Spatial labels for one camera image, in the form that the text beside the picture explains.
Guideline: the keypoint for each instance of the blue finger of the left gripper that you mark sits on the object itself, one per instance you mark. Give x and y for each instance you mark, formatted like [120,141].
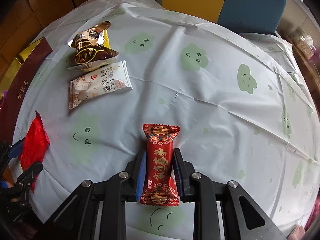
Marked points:
[26,179]
[16,149]

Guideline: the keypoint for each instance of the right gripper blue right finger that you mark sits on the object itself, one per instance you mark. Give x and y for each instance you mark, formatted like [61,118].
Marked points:
[221,211]

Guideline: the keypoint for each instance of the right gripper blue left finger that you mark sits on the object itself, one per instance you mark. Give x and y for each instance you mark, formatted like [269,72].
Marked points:
[98,207]

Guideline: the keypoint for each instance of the large plain red packet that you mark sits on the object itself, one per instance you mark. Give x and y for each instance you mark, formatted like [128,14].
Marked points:
[35,144]

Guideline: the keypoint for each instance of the small red patterned candy packet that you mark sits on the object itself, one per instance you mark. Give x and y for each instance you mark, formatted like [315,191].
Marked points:
[159,187]

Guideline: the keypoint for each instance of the white rice cake packet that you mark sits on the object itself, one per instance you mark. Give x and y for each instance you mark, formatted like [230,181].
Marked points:
[104,80]

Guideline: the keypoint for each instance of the brown gold snack packet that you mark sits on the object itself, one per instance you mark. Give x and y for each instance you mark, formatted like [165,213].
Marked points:
[92,49]

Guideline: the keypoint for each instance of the person's hand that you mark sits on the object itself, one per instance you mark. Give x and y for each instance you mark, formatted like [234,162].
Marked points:
[297,233]

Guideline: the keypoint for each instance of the maroon gold gift box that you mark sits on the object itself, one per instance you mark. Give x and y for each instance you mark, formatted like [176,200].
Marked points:
[22,69]

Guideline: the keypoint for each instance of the cloud-print white tablecloth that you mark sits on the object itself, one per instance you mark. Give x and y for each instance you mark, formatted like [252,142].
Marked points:
[244,109]

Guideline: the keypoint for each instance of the wooden side table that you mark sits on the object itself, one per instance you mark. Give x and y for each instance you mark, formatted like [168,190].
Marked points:
[309,71]

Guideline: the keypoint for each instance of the white lace tissue box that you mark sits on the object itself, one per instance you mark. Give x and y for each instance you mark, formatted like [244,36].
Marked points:
[303,42]

